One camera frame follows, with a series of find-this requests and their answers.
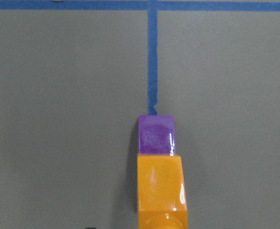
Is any orange trapezoid block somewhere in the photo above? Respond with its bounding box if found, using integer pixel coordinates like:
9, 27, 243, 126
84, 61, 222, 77
137, 155, 188, 229

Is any purple trapezoid block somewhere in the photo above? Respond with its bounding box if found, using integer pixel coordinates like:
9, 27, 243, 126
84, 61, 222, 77
138, 115, 176, 156

